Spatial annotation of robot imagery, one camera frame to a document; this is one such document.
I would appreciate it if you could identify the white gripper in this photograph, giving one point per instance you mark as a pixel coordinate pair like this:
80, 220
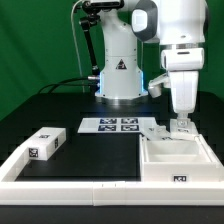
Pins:
184, 86

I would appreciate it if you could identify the white door panel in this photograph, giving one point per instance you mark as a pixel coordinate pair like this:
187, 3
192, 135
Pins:
156, 133
180, 129

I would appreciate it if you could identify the white cabinet body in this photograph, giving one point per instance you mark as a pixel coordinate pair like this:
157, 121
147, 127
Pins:
179, 161

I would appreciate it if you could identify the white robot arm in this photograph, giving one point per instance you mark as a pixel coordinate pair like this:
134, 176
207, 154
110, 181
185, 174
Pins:
177, 25

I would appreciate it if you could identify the white block with markers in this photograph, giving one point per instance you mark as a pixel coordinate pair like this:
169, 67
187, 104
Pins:
45, 142

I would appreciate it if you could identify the white U-shaped fence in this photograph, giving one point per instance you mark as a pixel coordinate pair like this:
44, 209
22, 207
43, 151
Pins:
13, 192

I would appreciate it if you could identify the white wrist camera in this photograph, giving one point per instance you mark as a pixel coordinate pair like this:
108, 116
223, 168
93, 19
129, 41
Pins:
155, 86

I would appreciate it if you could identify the white marker base plate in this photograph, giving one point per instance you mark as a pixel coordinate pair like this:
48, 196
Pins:
116, 125

